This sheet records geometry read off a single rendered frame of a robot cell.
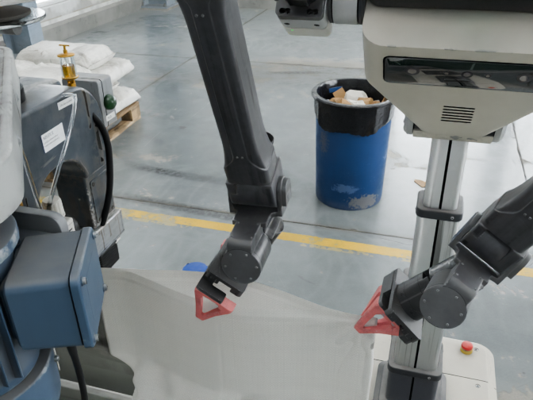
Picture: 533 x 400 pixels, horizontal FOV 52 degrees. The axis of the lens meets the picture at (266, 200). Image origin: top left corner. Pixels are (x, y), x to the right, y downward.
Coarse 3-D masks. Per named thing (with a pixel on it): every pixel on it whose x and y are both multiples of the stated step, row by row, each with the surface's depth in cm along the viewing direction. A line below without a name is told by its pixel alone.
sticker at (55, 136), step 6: (60, 126) 89; (48, 132) 86; (54, 132) 88; (60, 132) 89; (42, 138) 85; (48, 138) 87; (54, 138) 88; (60, 138) 90; (42, 144) 85; (48, 144) 87; (54, 144) 88; (48, 150) 87
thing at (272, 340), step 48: (144, 288) 94; (192, 288) 96; (144, 336) 101; (192, 336) 93; (240, 336) 89; (288, 336) 88; (336, 336) 87; (144, 384) 102; (192, 384) 99; (240, 384) 94; (288, 384) 93; (336, 384) 92
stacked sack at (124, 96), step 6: (114, 90) 430; (120, 90) 430; (126, 90) 433; (132, 90) 437; (120, 96) 423; (126, 96) 427; (132, 96) 433; (138, 96) 441; (120, 102) 418; (126, 102) 427; (132, 102) 437; (120, 108) 420
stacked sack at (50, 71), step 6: (36, 66) 373; (42, 66) 374; (48, 66) 373; (54, 66) 373; (78, 66) 373; (18, 72) 356; (24, 72) 357; (30, 72) 356; (36, 72) 354; (42, 72) 354; (48, 72) 356; (54, 72) 358; (60, 72) 360; (84, 72) 368; (90, 72) 376; (48, 78) 348; (54, 78) 349; (60, 78) 350
